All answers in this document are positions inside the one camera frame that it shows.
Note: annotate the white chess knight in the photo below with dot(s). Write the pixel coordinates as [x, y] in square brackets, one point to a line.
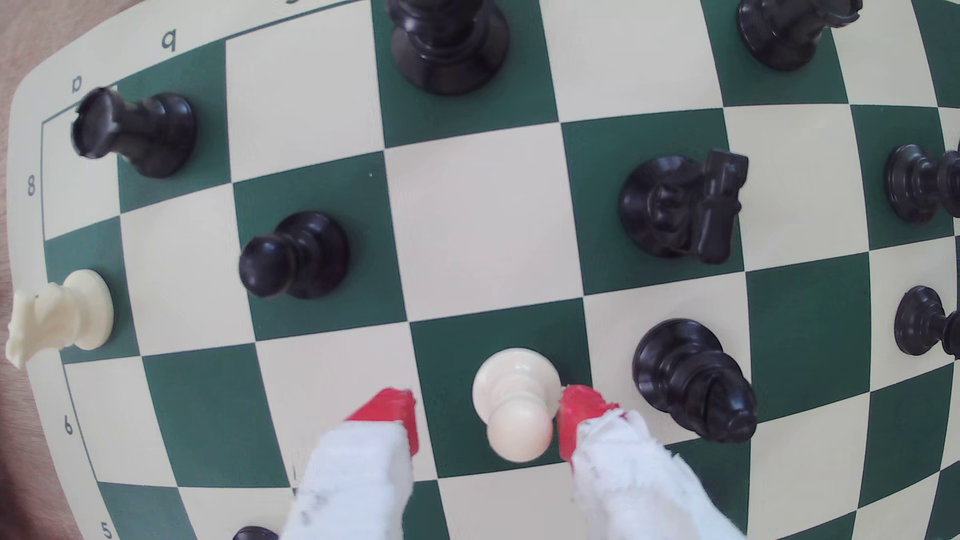
[82, 311]

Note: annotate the black chess queen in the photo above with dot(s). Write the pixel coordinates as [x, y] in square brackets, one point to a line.
[450, 52]

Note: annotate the black chess bishop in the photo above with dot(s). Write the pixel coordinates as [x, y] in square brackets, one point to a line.
[911, 184]
[682, 367]

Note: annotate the black chess pawn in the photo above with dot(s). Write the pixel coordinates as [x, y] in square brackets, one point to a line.
[919, 322]
[307, 255]
[255, 535]

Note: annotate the black chess rook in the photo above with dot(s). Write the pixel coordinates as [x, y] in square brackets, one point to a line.
[161, 135]
[780, 37]

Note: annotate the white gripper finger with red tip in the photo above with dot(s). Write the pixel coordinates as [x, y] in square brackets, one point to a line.
[630, 480]
[352, 480]

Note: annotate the black chess knight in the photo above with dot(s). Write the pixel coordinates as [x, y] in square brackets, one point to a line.
[667, 206]

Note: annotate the green and cream chess mat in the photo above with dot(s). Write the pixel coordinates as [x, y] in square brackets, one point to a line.
[487, 225]

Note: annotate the white chess pawn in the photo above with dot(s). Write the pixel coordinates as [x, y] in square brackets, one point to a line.
[517, 390]

